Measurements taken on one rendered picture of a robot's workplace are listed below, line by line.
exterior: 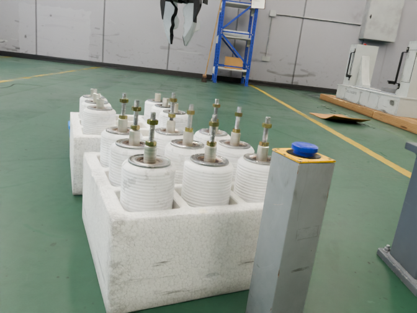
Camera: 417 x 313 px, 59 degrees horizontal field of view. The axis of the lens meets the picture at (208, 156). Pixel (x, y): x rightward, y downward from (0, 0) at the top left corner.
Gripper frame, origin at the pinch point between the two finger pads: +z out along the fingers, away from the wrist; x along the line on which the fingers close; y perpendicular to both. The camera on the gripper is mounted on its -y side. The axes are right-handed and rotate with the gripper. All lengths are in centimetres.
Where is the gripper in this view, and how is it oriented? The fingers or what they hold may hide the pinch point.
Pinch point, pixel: (177, 38)
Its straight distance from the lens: 88.7
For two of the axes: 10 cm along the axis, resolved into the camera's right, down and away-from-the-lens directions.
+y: 3.9, -2.0, 9.0
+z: -1.1, 9.6, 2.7
